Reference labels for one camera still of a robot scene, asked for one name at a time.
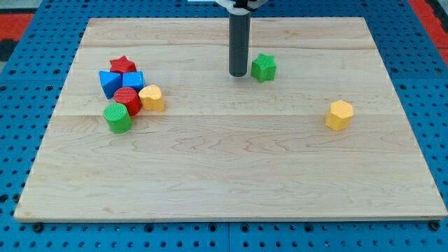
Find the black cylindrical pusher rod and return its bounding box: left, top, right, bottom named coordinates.
left=229, top=13, right=251, bottom=77

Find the green cylinder block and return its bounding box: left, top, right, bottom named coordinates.
left=103, top=103, right=132, bottom=134

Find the yellow heart block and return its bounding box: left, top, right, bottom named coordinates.
left=139, top=85, right=165, bottom=112

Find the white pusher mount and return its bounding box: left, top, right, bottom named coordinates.
left=216, top=0, right=268, bottom=15

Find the blue triangle block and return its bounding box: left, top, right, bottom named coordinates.
left=99, top=71, right=123, bottom=99

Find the blue cube block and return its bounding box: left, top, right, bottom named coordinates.
left=122, top=71, right=146, bottom=92

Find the red star block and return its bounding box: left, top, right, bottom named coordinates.
left=109, top=55, right=137, bottom=74

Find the light wooden board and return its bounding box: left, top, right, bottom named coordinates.
left=14, top=17, right=447, bottom=223

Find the yellow hexagon block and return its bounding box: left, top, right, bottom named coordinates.
left=325, top=100, right=354, bottom=131

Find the green star block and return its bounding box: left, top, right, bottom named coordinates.
left=251, top=53, right=277, bottom=83

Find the red cylinder block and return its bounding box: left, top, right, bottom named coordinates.
left=113, top=87, right=141, bottom=116

